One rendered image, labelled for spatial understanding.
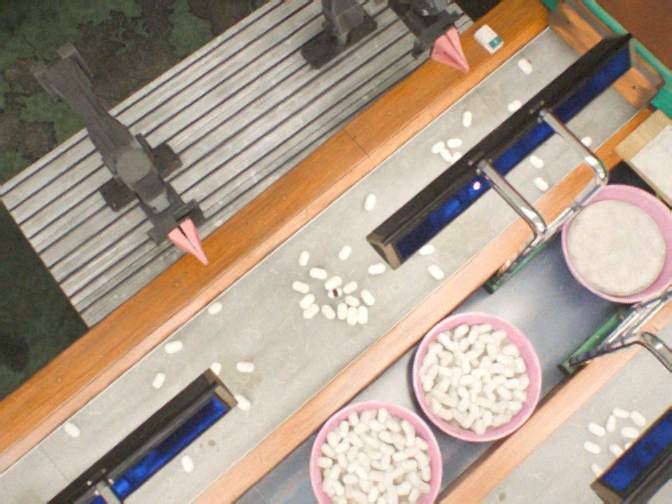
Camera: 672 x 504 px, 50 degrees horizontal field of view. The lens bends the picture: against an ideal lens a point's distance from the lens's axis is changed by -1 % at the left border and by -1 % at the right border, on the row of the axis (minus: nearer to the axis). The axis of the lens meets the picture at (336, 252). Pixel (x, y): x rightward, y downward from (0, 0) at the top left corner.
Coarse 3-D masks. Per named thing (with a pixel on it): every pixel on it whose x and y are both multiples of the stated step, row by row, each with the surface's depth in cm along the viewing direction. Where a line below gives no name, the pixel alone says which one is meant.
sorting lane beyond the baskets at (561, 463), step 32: (640, 352) 154; (608, 384) 152; (640, 384) 152; (576, 416) 151; (608, 416) 151; (544, 448) 149; (576, 448) 149; (608, 448) 149; (512, 480) 148; (544, 480) 148; (576, 480) 148
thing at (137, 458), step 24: (192, 384) 121; (216, 384) 117; (168, 408) 119; (192, 408) 116; (216, 408) 119; (144, 432) 117; (168, 432) 115; (192, 432) 119; (120, 456) 115; (144, 456) 115; (168, 456) 118; (96, 480) 113; (120, 480) 115; (144, 480) 118
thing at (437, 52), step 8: (440, 40) 133; (432, 48) 136; (440, 48) 135; (448, 48) 134; (432, 56) 139; (440, 56) 138; (456, 56) 134; (448, 64) 138; (456, 64) 137; (464, 64) 135
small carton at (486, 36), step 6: (480, 30) 170; (486, 30) 169; (492, 30) 170; (474, 36) 171; (480, 36) 169; (486, 36) 169; (492, 36) 169; (498, 36) 169; (480, 42) 171; (486, 42) 169; (492, 42) 169; (498, 42) 169; (486, 48) 170; (492, 48) 168
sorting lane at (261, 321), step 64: (512, 64) 172; (448, 128) 168; (576, 128) 168; (384, 192) 164; (320, 256) 160; (448, 256) 160; (192, 320) 157; (256, 320) 157; (320, 320) 157; (384, 320) 157; (128, 384) 154; (256, 384) 153; (320, 384) 153; (64, 448) 150; (192, 448) 150
